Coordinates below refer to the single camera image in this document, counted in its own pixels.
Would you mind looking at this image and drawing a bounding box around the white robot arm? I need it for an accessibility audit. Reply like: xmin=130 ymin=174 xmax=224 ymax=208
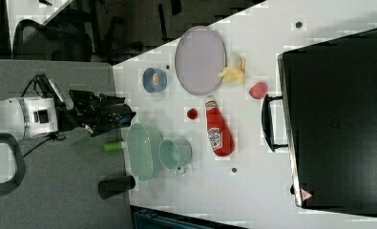
xmin=0 ymin=90 xmax=136 ymax=141

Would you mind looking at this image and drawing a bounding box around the large pink felt strawberry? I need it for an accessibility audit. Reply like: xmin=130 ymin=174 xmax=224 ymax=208
xmin=249 ymin=82 xmax=268 ymax=99

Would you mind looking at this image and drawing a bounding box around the small red felt strawberry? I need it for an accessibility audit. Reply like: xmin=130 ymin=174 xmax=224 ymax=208
xmin=187 ymin=109 xmax=199 ymax=120

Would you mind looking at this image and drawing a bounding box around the yellow felt banana peel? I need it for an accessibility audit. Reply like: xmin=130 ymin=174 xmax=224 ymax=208
xmin=219 ymin=56 xmax=246 ymax=84

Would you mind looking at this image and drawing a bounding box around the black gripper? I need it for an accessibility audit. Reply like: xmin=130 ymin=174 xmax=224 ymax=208
xmin=57 ymin=90 xmax=136 ymax=137

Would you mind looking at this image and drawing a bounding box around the black microwave oven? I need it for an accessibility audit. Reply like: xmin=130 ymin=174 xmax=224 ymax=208
xmin=277 ymin=28 xmax=377 ymax=218

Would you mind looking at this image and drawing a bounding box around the mint green mug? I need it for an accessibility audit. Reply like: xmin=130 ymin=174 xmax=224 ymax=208
xmin=158 ymin=137 xmax=192 ymax=176

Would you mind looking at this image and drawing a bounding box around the green strainer handle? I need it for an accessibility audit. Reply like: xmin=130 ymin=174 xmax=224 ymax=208
xmin=103 ymin=141 xmax=122 ymax=152

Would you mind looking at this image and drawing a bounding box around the red felt ketchup bottle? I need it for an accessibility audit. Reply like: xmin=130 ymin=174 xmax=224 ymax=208
xmin=204 ymin=95 xmax=234 ymax=156

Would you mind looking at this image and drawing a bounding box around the small blue bowl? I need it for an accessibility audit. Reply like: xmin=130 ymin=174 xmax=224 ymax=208
xmin=142 ymin=68 xmax=167 ymax=93

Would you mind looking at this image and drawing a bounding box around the black office chair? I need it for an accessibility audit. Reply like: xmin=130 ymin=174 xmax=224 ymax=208
xmin=12 ymin=10 xmax=124 ymax=62

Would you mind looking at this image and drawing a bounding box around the dark teal crate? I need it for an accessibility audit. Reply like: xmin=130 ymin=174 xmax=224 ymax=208
xmin=132 ymin=208 xmax=228 ymax=229

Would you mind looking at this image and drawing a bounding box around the large grey oval plate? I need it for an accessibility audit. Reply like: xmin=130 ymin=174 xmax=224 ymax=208
xmin=175 ymin=26 xmax=226 ymax=95

